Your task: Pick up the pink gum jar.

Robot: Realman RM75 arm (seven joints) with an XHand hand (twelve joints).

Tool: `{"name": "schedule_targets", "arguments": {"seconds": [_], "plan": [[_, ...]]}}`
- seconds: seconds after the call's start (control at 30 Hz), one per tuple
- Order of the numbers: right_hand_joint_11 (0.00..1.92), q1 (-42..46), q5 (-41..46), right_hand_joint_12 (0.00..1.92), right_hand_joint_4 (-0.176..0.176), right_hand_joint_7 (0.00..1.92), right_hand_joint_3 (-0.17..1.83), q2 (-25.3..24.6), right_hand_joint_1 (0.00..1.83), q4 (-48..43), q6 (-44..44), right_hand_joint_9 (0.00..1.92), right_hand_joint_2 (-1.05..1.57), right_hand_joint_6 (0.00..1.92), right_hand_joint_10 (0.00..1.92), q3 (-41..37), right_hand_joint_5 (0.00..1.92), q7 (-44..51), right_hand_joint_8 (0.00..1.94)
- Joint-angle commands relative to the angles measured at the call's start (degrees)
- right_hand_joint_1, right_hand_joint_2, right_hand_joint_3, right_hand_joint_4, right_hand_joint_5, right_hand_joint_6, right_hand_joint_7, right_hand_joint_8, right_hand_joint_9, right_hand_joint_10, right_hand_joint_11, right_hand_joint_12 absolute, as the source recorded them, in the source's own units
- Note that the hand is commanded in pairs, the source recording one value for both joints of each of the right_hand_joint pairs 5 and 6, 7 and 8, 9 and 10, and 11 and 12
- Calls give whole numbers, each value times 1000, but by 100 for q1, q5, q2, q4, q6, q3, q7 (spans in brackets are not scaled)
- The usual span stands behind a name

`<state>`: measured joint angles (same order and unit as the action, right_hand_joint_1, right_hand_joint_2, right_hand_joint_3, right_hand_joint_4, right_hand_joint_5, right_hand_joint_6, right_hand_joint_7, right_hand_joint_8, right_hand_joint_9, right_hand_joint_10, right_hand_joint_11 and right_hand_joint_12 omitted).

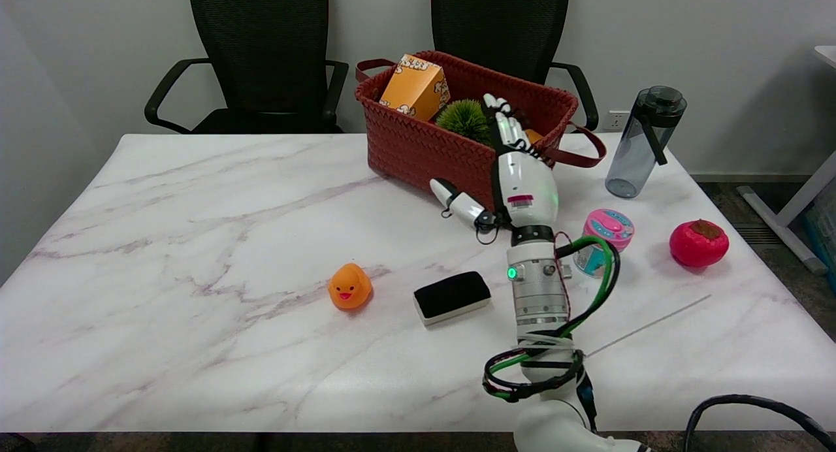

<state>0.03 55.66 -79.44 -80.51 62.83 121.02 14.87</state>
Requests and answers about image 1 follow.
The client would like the white side desk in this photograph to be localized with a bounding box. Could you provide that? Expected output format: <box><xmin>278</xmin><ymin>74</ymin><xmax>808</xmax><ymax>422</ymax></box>
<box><xmin>737</xmin><ymin>45</ymin><xmax>836</xmax><ymax>276</ymax></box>

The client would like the red woven basket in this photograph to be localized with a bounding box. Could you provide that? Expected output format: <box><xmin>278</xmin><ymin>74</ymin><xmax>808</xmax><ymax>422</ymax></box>
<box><xmin>355</xmin><ymin>50</ymin><xmax>607</xmax><ymax>230</ymax></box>

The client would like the orange popcorn box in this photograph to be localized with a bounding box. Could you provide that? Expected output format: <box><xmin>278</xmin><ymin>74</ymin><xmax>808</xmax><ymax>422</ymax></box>
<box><xmin>379</xmin><ymin>54</ymin><xmax>451</xmax><ymax>122</ymax></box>

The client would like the grey water bottle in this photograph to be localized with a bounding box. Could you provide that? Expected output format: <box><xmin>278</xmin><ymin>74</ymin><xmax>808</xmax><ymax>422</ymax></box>
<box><xmin>605</xmin><ymin>86</ymin><xmax>688</xmax><ymax>199</ymax></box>

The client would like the green and black cable bundle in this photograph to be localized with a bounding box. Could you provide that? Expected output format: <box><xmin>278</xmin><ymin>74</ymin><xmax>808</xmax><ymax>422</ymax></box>
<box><xmin>482</xmin><ymin>233</ymin><xmax>621</xmax><ymax>404</ymax></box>

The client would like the blue box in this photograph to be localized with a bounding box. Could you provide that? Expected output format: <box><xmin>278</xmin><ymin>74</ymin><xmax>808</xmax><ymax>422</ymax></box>
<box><xmin>805</xmin><ymin>178</ymin><xmax>836</xmax><ymax>276</ymax></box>

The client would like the thick black cable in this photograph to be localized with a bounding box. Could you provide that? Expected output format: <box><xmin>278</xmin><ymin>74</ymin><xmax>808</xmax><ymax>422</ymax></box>
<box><xmin>684</xmin><ymin>395</ymin><xmax>836</xmax><ymax>452</ymax></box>

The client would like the red persimmon toy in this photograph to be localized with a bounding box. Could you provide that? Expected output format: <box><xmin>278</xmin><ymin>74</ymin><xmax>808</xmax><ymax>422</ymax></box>
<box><xmin>669</xmin><ymin>219</ymin><xmax>730</xmax><ymax>269</ymax></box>

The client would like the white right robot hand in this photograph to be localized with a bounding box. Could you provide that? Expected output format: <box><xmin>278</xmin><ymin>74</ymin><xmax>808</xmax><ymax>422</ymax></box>
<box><xmin>429</xmin><ymin>93</ymin><xmax>561</xmax><ymax>246</ymax></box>

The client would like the white zip tie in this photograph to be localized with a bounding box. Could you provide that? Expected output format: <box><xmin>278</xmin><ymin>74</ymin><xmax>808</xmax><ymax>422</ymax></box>
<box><xmin>585</xmin><ymin>294</ymin><xmax>713</xmax><ymax>359</ymax></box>

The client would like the green grass ball plant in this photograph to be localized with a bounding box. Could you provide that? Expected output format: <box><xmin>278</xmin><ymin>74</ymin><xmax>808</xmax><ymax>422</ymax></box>
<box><xmin>434</xmin><ymin>98</ymin><xmax>498</xmax><ymax>147</ymax></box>

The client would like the black whiteboard eraser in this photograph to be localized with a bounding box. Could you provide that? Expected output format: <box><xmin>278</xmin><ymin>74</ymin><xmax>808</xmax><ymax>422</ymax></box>
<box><xmin>413</xmin><ymin>271</ymin><xmax>492</xmax><ymax>327</ymax></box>

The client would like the orange rubber duck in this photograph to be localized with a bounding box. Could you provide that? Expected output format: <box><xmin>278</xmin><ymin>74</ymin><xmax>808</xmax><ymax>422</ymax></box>
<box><xmin>328</xmin><ymin>263</ymin><xmax>374</xmax><ymax>311</ymax></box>

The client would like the pink gum jar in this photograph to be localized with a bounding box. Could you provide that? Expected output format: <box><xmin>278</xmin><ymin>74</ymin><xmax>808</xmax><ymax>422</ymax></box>
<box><xmin>573</xmin><ymin>208</ymin><xmax>635</xmax><ymax>280</ymax></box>

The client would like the black mesh office chair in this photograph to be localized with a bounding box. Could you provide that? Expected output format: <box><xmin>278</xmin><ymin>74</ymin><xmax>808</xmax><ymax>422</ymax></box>
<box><xmin>144</xmin><ymin>0</ymin><xmax>350</xmax><ymax>135</ymax></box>
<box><xmin>430</xmin><ymin>0</ymin><xmax>600</xmax><ymax>133</ymax></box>

